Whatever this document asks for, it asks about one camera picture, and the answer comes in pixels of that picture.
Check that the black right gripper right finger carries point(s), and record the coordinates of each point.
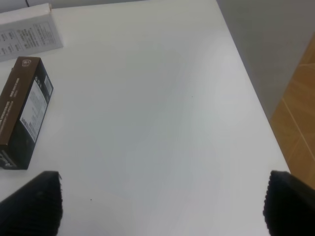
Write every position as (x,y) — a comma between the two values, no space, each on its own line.
(289,206)

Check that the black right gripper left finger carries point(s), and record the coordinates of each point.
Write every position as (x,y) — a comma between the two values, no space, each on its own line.
(35,209)

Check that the dark brown coffee box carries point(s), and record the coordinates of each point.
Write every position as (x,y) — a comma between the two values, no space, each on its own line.
(23,104)

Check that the white carton box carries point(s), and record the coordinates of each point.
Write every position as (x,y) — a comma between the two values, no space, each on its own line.
(28,31)

